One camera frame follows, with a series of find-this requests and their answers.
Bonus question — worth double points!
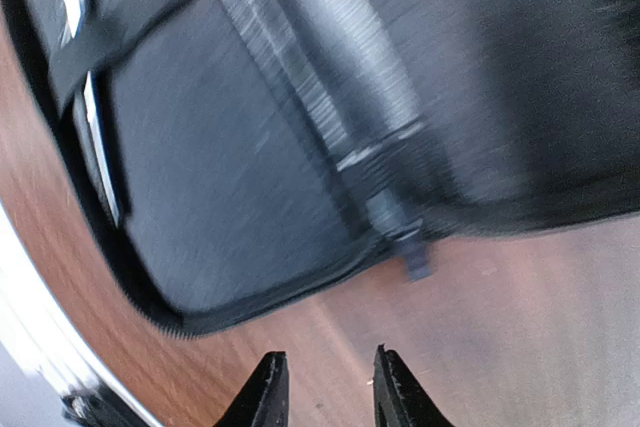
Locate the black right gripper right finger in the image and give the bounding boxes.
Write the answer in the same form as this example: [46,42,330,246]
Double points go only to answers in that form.
[373,344,453,427]

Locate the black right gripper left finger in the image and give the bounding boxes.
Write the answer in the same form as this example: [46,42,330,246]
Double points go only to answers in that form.
[215,351,289,427]

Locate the black zippered tool case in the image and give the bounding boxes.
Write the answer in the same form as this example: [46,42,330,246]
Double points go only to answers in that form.
[1,0,639,337]

